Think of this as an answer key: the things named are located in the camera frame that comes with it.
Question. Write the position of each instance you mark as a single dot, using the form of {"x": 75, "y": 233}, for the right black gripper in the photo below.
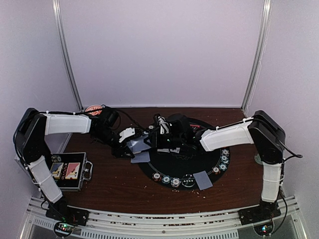
{"x": 156, "y": 144}

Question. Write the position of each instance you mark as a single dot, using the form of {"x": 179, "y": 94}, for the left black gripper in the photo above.
{"x": 118, "y": 151}

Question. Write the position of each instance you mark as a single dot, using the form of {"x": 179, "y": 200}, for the two of clubs card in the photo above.
{"x": 176, "y": 150}

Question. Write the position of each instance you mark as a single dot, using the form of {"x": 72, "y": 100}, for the blue card deck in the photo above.
{"x": 137, "y": 145}

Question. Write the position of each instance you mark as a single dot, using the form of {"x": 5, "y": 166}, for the ace of diamonds card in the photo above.
{"x": 163, "y": 150}

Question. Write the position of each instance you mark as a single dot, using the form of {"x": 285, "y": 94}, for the green white chips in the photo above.
{"x": 223, "y": 167}
{"x": 166, "y": 179}

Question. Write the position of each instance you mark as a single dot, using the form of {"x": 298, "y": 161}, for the blue white chips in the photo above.
{"x": 175, "y": 182}
{"x": 225, "y": 156}

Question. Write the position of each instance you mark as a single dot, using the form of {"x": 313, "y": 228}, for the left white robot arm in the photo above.
{"x": 34, "y": 153}

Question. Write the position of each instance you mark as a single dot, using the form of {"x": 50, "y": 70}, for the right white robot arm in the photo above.
{"x": 268, "y": 138}

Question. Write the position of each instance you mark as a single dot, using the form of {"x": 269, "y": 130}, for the round black poker mat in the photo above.
{"x": 177, "y": 165}

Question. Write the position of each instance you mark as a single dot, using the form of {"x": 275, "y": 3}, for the red white patterned bowl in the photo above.
{"x": 94, "y": 110}

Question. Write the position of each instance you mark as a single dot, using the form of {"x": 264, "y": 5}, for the red card box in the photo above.
{"x": 72, "y": 171}

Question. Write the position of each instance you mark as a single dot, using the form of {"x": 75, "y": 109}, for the aluminium poker case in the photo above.
{"x": 85, "y": 171}

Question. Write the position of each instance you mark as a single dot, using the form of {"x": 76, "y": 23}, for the chips in case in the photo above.
{"x": 56, "y": 158}

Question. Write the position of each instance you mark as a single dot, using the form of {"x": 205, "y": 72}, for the yellow blue card box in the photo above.
{"x": 56, "y": 170}

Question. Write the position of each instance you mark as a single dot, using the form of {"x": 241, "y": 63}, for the white green paper cup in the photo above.
{"x": 258, "y": 159}

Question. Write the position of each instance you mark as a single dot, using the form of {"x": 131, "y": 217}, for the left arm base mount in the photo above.
{"x": 69, "y": 215}

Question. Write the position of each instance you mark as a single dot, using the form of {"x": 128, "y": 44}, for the aluminium front rail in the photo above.
{"x": 213, "y": 225}

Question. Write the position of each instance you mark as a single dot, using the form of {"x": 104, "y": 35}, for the right aluminium frame post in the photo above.
{"x": 260, "y": 47}

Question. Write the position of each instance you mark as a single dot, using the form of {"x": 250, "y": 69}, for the aluminium frame post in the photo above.
{"x": 65, "y": 53}
{"x": 260, "y": 47}

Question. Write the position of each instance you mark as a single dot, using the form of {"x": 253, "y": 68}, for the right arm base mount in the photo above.
{"x": 257, "y": 214}

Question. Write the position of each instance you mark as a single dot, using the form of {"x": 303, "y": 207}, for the left aluminium frame post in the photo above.
{"x": 65, "y": 53}

